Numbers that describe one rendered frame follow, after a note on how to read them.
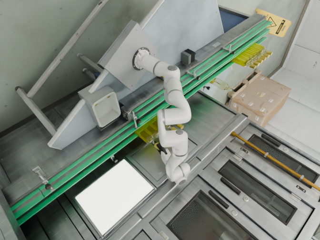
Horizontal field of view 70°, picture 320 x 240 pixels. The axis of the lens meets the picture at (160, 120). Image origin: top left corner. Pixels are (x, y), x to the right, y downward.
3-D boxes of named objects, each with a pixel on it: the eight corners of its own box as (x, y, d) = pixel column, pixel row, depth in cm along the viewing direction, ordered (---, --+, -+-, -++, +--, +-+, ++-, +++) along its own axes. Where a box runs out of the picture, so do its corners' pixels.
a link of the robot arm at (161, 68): (164, 56, 141) (184, 66, 133) (163, 75, 150) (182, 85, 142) (152, 63, 135) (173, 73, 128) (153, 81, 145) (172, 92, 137)
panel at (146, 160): (73, 199, 150) (103, 240, 133) (71, 197, 147) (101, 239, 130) (170, 123, 188) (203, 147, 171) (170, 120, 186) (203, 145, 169)
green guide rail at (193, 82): (133, 119, 165) (140, 125, 161) (133, 118, 165) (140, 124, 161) (263, 27, 240) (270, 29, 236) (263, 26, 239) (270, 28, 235)
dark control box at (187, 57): (180, 60, 191) (188, 65, 187) (180, 52, 185) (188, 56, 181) (187, 56, 195) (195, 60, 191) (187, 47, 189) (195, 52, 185)
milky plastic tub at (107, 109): (93, 122, 157) (101, 128, 153) (84, 98, 141) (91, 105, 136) (114, 108, 165) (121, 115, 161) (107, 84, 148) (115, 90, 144)
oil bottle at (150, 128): (135, 124, 172) (155, 141, 162) (135, 119, 168) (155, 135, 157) (141, 120, 175) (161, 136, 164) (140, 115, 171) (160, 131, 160)
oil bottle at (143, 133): (129, 129, 170) (149, 145, 159) (128, 124, 166) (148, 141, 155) (135, 125, 172) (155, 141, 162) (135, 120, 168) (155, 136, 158)
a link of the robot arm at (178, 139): (185, 134, 133) (159, 136, 133) (184, 104, 120) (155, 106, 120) (188, 155, 120) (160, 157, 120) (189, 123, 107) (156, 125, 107)
